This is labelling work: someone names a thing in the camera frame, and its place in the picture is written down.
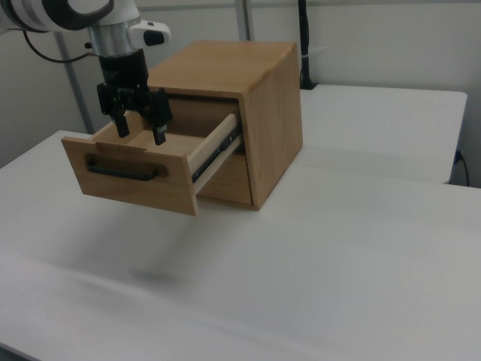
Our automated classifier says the oak wooden drawer cabinet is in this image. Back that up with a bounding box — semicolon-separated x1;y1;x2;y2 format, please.
147;40;304;211

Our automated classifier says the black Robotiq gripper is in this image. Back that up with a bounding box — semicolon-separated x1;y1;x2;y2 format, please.
96;47;174;147

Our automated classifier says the grey metal frame post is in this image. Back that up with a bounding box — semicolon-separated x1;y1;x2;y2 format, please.
55;32;94;135
235;0;252;42

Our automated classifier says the black camera stand pole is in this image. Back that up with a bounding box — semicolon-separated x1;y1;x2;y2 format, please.
297;0;317;90

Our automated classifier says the black cable at table edge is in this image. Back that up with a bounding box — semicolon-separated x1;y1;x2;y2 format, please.
455;149;471;187

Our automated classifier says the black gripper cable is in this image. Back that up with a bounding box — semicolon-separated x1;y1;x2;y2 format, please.
22;29;95;63

